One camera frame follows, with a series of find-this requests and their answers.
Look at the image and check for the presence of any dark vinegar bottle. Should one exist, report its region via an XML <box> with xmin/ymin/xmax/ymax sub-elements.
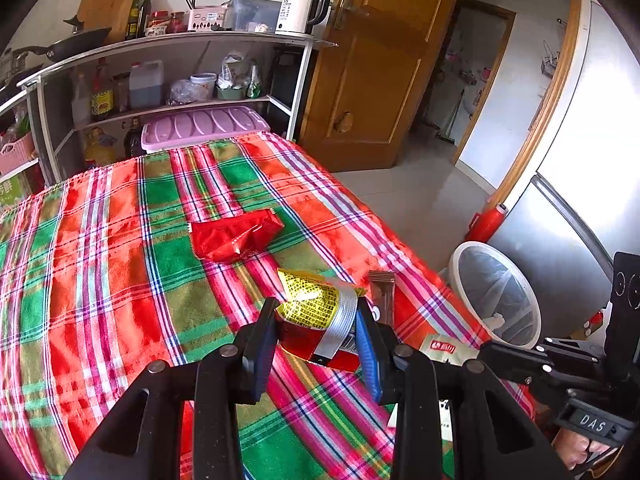
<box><xmin>124</xmin><ymin>117</ymin><xmax>146</xmax><ymax>158</ymax></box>

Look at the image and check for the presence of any green carton box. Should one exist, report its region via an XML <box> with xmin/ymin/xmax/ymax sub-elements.
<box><xmin>0</xmin><ymin>172</ymin><xmax>26</xmax><ymax>208</ymax></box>

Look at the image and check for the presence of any white paper packet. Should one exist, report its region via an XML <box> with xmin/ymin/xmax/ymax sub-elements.
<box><xmin>390</xmin><ymin>400</ymin><xmax>456</xmax><ymax>442</ymax></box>

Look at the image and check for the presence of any plaid tablecloth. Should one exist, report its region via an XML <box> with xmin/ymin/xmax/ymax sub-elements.
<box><xmin>0</xmin><ymin>131</ymin><xmax>538</xmax><ymax>480</ymax></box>

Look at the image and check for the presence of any person's right hand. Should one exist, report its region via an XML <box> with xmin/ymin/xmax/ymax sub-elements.
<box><xmin>554</xmin><ymin>426</ymin><xmax>618</xmax><ymax>472</ymax></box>

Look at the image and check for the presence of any metal shelf rack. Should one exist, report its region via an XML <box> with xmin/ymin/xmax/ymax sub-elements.
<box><xmin>17</xmin><ymin>31</ymin><xmax>338</xmax><ymax>186</ymax></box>
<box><xmin>0</xmin><ymin>87</ymin><xmax>48</xmax><ymax>191</ymax></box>

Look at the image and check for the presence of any wooden door frame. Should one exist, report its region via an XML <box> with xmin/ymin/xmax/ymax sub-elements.
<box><xmin>450</xmin><ymin>0</ymin><xmax>585</xmax><ymax>206</ymax></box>

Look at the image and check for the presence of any white trash bin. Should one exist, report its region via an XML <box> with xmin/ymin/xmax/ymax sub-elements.
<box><xmin>447</xmin><ymin>241</ymin><xmax>542</xmax><ymax>350</ymax></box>

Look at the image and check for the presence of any yellow and red snack packet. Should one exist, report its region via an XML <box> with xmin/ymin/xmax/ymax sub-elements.
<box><xmin>274</xmin><ymin>268</ymin><xmax>368</xmax><ymax>372</ymax></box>

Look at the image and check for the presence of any black frying pan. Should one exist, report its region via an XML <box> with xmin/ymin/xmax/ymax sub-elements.
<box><xmin>10</xmin><ymin>27</ymin><xmax>112</xmax><ymax>63</ymax></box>

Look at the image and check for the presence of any soy sauce bottle yellow label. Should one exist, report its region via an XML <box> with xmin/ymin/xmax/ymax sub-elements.
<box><xmin>91</xmin><ymin>60</ymin><xmax>115</xmax><ymax>122</ymax></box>

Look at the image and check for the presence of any white electric kettle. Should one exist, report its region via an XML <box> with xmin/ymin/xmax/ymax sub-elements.
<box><xmin>275</xmin><ymin>0</ymin><xmax>333</xmax><ymax>37</ymax></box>

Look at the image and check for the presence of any brown sachet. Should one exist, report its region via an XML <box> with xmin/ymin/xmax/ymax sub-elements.
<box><xmin>368</xmin><ymin>270</ymin><xmax>396</xmax><ymax>328</ymax></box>

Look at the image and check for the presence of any purple storage box lid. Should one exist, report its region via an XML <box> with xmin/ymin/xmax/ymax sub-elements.
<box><xmin>141</xmin><ymin>106</ymin><xmax>271</xmax><ymax>153</ymax></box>

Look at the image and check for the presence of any silver refrigerator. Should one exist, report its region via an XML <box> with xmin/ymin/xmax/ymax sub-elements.
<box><xmin>487</xmin><ymin>0</ymin><xmax>640</xmax><ymax>341</ymax></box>

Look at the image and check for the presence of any clear plastic bottle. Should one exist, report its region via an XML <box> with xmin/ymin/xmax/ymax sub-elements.
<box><xmin>71</xmin><ymin>74</ymin><xmax>92</xmax><ymax>128</ymax></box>

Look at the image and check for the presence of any pink plastic basket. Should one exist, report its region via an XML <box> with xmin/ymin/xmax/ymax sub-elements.
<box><xmin>0</xmin><ymin>132</ymin><xmax>36</xmax><ymax>176</ymax></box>

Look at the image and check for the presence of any white plastic tub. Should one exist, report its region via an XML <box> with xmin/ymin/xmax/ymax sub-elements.
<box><xmin>190</xmin><ymin>73</ymin><xmax>218</xmax><ymax>101</ymax></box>

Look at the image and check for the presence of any white sachet red label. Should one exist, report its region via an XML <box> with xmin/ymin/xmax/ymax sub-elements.
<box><xmin>419</xmin><ymin>332</ymin><xmax>481</xmax><ymax>366</ymax></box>

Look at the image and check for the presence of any translucent jug dark liquid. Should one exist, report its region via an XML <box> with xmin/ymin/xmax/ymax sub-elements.
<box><xmin>129</xmin><ymin>60</ymin><xmax>165</xmax><ymax>109</ymax></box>

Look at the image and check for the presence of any yellow cooking oil bottle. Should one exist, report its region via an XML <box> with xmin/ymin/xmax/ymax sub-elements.
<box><xmin>84</xmin><ymin>127</ymin><xmax>118</xmax><ymax>168</ymax></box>

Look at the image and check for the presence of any wooden door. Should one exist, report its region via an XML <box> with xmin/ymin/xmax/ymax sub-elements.
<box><xmin>299</xmin><ymin>0</ymin><xmax>466</xmax><ymax>173</ymax></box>

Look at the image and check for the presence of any brown glass jar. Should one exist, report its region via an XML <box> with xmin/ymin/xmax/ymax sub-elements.
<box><xmin>114</xmin><ymin>72</ymin><xmax>131</xmax><ymax>113</ymax></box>

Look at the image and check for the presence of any wooden cutting board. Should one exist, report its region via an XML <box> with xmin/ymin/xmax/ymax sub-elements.
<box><xmin>77</xmin><ymin>0</ymin><xmax>146</xmax><ymax>43</ymax></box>

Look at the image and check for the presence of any white plastic bag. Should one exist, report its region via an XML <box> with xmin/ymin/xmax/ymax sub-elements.
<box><xmin>220</xmin><ymin>52</ymin><xmax>251</xmax><ymax>88</ymax></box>

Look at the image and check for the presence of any clear crumpled plastic bag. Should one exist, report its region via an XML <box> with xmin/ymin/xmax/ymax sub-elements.
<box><xmin>167</xmin><ymin>79</ymin><xmax>201</xmax><ymax>107</ymax></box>

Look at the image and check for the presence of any clear plastic storage container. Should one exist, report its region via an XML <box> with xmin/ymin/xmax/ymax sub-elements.
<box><xmin>222</xmin><ymin>0</ymin><xmax>283</xmax><ymax>33</ymax></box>

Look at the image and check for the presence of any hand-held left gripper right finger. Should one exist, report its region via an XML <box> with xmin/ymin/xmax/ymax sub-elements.
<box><xmin>355</xmin><ymin>299</ymin><xmax>571</xmax><ymax>480</ymax></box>

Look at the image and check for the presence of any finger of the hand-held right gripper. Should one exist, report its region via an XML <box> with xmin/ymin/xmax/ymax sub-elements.
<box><xmin>477</xmin><ymin>340</ymin><xmax>552</xmax><ymax>387</ymax></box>

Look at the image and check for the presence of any pink chopstick holder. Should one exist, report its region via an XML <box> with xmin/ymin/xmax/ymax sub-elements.
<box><xmin>187</xmin><ymin>5</ymin><xmax>227</xmax><ymax>32</ymax></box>

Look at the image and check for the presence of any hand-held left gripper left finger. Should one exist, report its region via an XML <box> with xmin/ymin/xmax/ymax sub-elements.
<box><xmin>65</xmin><ymin>298</ymin><xmax>279</xmax><ymax>480</ymax></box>

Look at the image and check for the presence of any red cylinder container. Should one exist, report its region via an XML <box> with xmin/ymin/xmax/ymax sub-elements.
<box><xmin>465</xmin><ymin>203</ymin><xmax>508</xmax><ymax>244</ymax></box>

